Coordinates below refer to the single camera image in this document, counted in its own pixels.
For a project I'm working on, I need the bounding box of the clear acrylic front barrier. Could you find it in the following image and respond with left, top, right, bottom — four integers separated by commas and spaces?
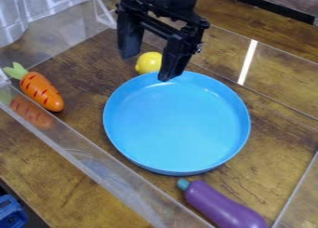
0, 73, 213, 228

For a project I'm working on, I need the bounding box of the white sheer curtain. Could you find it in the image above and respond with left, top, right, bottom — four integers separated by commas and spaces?
0, 0, 90, 47

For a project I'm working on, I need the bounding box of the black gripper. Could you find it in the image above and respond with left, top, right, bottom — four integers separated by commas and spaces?
117, 0, 210, 82

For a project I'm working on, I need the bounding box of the orange toy carrot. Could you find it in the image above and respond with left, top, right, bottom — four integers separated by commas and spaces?
3, 62, 65, 112

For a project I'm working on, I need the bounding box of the dark wooden bar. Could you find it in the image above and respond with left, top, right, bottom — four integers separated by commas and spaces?
237, 0, 316, 25

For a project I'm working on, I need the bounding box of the clear acrylic back barrier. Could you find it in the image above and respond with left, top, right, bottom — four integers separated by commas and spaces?
93, 0, 318, 121

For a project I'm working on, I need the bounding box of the clear acrylic barrier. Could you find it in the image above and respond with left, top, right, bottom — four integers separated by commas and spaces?
0, 73, 213, 228
93, 0, 318, 121

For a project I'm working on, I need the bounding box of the purple toy eggplant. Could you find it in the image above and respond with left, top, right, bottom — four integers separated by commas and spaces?
178, 179, 269, 228

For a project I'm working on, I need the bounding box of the blue round plate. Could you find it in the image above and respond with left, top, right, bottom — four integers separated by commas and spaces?
103, 72, 252, 176

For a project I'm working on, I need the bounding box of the yellow toy lemon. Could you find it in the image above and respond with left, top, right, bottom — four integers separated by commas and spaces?
135, 51, 162, 74

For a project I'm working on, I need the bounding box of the blue object at corner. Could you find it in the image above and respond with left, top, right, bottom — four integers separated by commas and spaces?
0, 194, 28, 228

